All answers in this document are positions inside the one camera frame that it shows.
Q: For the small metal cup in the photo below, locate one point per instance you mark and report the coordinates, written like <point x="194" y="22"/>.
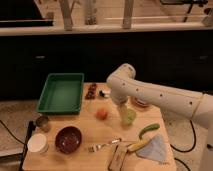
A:
<point x="43" y="123"/>

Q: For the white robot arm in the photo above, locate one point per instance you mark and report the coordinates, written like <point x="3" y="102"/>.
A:
<point x="194" y="105"/>

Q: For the silver fork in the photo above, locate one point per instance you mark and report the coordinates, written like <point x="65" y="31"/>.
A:
<point x="97" y="147"/>

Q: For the green plastic tray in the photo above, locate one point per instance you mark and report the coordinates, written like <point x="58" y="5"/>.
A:
<point x="61" y="94"/>

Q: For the orange-red apple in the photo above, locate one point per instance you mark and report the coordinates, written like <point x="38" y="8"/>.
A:
<point x="102" y="113"/>

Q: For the yellow banana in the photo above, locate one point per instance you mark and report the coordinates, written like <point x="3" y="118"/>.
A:
<point x="137" y="145"/>

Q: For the green cucumber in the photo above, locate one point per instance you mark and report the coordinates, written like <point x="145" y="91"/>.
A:
<point x="150" y="127"/>

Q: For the white cup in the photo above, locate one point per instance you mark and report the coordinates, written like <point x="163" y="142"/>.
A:
<point x="37" y="143"/>

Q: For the green cup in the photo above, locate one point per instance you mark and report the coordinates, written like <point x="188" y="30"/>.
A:
<point x="128" y="116"/>

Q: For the purple bowl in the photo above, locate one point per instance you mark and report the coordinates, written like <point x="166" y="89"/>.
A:
<point x="68" y="140"/>

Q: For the orange bowl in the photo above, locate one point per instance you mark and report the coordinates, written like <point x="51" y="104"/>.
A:
<point x="139" y="103"/>

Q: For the white-handled brush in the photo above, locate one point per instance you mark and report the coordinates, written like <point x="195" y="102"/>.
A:
<point x="104" y="94"/>

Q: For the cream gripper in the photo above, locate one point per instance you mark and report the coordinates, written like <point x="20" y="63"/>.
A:
<point x="122" y="109"/>

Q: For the wooden block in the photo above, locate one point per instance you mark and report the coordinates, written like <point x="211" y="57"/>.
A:
<point x="118" y="158"/>

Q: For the dark grape bunch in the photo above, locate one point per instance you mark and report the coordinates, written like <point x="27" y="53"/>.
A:
<point x="91" y="93"/>

